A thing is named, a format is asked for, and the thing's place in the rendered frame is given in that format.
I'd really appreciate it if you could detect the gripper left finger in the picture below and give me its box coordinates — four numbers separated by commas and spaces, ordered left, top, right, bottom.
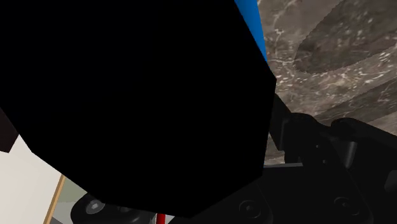
70, 193, 157, 224

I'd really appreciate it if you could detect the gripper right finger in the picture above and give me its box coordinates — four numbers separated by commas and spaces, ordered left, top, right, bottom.
230, 93, 397, 224

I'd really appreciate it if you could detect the large black faceted object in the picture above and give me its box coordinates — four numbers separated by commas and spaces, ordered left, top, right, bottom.
0, 0, 277, 218

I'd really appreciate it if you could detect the blue flat object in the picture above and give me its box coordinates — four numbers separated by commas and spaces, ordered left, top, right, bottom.
233, 0, 268, 63

